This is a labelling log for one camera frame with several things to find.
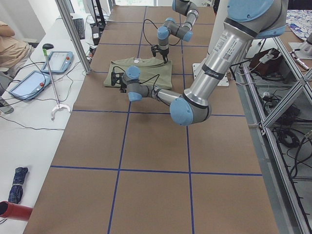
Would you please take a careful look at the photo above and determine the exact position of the seated person beige shirt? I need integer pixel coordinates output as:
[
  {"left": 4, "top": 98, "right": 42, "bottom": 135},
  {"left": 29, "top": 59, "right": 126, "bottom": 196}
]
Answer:
[{"left": 0, "top": 21, "right": 34, "bottom": 78}]

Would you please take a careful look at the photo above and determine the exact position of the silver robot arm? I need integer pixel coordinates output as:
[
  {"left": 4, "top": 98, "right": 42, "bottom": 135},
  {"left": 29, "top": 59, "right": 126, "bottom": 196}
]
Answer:
[
  {"left": 151, "top": 0, "right": 199, "bottom": 63},
  {"left": 119, "top": 0, "right": 288, "bottom": 126}
]

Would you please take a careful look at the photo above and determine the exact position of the dark red box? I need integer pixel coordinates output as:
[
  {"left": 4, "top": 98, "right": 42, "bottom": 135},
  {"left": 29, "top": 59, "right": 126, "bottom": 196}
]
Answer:
[{"left": 249, "top": 48, "right": 283, "bottom": 76}]

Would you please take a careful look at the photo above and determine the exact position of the near blue teach pendant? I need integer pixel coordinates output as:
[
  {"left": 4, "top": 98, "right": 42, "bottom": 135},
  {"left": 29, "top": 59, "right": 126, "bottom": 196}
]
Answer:
[{"left": 9, "top": 71, "right": 51, "bottom": 100}]

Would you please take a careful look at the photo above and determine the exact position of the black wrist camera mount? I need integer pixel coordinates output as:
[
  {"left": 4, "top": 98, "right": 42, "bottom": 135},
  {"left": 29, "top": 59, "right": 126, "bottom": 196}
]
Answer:
[
  {"left": 111, "top": 71, "right": 123, "bottom": 86},
  {"left": 151, "top": 45, "right": 159, "bottom": 57}
]

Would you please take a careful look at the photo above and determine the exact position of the far blue teach pendant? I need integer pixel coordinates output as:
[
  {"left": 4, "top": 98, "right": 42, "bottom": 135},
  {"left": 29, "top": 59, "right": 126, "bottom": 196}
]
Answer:
[{"left": 48, "top": 51, "right": 73, "bottom": 74}]

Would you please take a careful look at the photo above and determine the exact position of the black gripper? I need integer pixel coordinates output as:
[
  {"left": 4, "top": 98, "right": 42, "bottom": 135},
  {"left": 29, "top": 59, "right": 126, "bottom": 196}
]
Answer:
[
  {"left": 119, "top": 80, "right": 127, "bottom": 93},
  {"left": 159, "top": 48, "right": 169, "bottom": 64}
]

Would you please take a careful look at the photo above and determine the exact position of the black computer keyboard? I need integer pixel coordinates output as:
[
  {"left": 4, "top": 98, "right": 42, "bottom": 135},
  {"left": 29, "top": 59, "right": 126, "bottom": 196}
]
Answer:
[{"left": 72, "top": 18, "right": 85, "bottom": 39}]

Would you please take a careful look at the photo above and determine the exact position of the blue teach pendant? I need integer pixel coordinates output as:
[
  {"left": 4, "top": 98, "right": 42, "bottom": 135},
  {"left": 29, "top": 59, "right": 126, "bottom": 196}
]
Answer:
[
  {"left": 48, "top": 51, "right": 73, "bottom": 74},
  {"left": 9, "top": 71, "right": 51, "bottom": 100}
]

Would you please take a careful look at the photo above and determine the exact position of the red fire extinguisher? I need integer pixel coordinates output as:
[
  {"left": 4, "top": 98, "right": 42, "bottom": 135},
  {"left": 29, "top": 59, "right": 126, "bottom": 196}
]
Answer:
[{"left": 0, "top": 201, "right": 33, "bottom": 221}]

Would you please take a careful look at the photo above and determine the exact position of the dark box with label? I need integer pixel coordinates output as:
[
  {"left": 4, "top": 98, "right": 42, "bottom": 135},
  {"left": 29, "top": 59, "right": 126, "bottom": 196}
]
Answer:
[{"left": 91, "top": 25, "right": 101, "bottom": 45}]

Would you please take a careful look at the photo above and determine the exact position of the dark rolled cloth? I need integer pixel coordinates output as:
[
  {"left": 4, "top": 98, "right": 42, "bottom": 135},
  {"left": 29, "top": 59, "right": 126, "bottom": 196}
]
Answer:
[{"left": 8, "top": 167, "right": 28, "bottom": 204}]

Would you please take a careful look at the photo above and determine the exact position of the black computer mouse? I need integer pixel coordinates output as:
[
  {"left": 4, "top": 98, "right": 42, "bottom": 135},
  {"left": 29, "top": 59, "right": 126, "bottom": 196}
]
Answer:
[{"left": 42, "top": 43, "right": 54, "bottom": 50}]

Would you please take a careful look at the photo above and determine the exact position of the olive green long-sleeve shirt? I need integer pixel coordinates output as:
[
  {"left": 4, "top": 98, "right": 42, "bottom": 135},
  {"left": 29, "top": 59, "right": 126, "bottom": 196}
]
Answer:
[{"left": 103, "top": 57, "right": 173, "bottom": 89}]

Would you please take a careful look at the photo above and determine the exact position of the aluminium frame post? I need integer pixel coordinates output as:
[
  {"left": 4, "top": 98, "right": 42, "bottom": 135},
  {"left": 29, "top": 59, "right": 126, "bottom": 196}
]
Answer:
[{"left": 55, "top": 0, "right": 92, "bottom": 75}]

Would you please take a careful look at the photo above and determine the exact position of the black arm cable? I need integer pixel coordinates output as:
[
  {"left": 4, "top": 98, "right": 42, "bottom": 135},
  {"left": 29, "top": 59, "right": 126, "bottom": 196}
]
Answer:
[
  {"left": 142, "top": 18, "right": 183, "bottom": 47},
  {"left": 112, "top": 65, "right": 161, "bottom": 98}
]

